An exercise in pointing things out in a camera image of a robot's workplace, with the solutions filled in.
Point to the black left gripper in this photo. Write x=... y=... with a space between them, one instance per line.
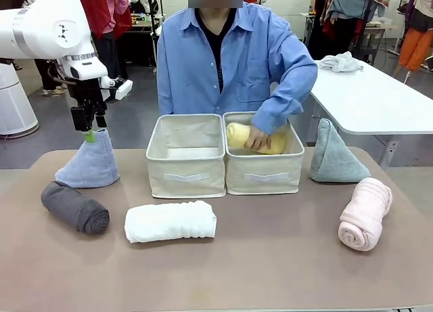
x=86 y=93

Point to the light blue cone towel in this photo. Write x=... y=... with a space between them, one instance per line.
x=89 y=163

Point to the dark grey towel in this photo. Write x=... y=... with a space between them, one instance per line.
x=76 y=207

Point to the white towel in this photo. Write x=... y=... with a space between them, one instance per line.
x=170 y=221

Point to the yellow towel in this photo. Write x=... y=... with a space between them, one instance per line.
x=236 y=134

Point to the pink towel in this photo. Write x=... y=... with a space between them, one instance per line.
x=365 y=214

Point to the person left forearm blue sleeve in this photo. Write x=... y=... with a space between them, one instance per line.
x=279 y=107

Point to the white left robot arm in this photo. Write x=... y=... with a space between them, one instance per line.
x=40 y=27

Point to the person left hand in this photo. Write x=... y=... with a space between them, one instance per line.
x=257 y=138

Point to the bystander in black trousers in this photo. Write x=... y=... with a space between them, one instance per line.
x=50 y=76

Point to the white cylindrical air purifier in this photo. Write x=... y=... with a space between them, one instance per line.
x=15 y=102

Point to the bystander in red top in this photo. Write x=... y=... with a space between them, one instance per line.
x=101 y=14

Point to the beige fabric storage bin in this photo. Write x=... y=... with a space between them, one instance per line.
x=186 y=176
x=264 y=175

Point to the person torso blue shirt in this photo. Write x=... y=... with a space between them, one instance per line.
x=203 y=65

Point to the teal cone towel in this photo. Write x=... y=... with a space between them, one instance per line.
x=333 y=156

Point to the crumpled white cloth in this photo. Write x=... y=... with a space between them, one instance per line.
x=340 y=62

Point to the white side table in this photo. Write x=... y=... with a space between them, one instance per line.
x=372 y=99

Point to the hanging clothes on rack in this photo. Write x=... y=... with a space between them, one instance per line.
x=352 y=4

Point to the mannequin with orange trousers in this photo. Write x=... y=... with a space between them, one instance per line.
x=414 y=44

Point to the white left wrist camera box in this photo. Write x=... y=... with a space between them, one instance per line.
x=118 y=88

